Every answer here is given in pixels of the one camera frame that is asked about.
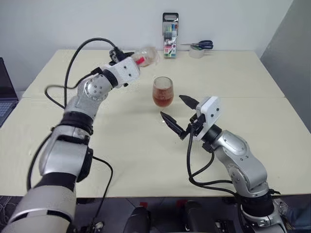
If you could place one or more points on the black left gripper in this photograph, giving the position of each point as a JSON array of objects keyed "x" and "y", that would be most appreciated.
[{"x": 116, "y": 55}]

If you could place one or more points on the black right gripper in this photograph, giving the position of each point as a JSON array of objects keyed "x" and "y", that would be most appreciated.
[{"x": 196, "y": 125}]

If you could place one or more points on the clear plastic bottle red label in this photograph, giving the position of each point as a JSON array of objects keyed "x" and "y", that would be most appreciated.
[{"x": 148, "y": 57}]

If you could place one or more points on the clear stemless wine glass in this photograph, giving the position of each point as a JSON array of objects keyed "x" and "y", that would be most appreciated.
[{"x": 163, "y": 97}]

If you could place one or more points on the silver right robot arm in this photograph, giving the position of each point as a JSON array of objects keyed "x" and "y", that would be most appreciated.
[{"x": 245, "y": 165}]

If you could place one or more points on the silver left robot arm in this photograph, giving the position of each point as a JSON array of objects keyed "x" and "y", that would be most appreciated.
[{"x": 63, "y": 155}]

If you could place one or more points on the marker pen pack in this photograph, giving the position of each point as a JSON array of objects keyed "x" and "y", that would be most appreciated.
[{"x": 170, "y": 36}]

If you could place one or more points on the white tape roll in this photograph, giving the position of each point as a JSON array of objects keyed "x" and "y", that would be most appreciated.
[{"x": 196, "y": 53}]

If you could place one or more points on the dark rounded shape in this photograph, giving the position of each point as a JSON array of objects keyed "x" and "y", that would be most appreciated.
[
  {"x": 195, "y": 216},
  {"x": 138, "y": 219}
]

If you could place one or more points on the dark laptop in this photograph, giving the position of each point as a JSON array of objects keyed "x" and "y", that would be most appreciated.
[{"x": 6, "y": 99}]

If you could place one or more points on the blue fabric object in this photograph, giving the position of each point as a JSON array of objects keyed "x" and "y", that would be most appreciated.
[{"x": 297, "y": 214}]

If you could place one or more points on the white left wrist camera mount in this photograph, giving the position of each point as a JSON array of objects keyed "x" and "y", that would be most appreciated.
[{"x": 126, "y": 71}]

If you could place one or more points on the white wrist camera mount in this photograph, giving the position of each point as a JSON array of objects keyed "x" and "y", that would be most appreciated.
[
  {"x": 210, "y": 111},
  {"x": 126, "y": 71}
]

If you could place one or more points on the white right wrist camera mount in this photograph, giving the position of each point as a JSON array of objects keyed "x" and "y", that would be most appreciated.
[{"x": 210, "y": 111}]

